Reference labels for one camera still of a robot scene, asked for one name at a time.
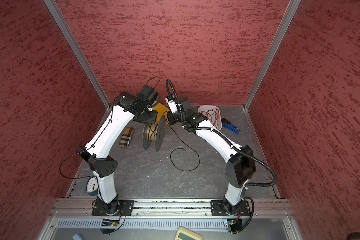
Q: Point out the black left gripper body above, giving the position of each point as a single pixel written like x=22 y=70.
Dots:
x=146 y=116

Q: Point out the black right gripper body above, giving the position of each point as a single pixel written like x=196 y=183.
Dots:
x=177 y=117

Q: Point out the grey perforated cable spool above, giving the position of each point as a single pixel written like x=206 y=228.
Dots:
x=154 y=133

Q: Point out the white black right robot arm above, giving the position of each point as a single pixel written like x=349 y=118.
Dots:
x=240 y=162

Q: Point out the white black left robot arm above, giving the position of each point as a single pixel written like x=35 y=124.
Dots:
x=126 y=107

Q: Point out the yellow plastic tub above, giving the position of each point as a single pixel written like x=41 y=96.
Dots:
x=162 y=111

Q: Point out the white plastic tray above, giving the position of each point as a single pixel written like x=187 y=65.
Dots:
x=213 y=114

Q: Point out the plaid fabric glasses case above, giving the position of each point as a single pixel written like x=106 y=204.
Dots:
x=126 y=137

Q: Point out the blue stapler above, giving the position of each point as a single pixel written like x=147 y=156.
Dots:
x=229 y=126

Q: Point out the beige device at bottom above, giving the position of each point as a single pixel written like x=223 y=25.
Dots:
x=185 y=234

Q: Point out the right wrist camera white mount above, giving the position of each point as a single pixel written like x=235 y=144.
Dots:
x=173 y=103

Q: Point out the aluminium corner post left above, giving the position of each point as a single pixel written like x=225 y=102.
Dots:
x=67 y=33

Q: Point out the aluminium corner post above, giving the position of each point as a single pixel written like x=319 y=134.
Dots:
x=278 y=37
x=67 y=33

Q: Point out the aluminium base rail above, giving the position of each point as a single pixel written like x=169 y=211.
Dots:
x=203 y=214

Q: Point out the aluminium corner post right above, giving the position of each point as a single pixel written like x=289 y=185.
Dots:
x=278 y=37

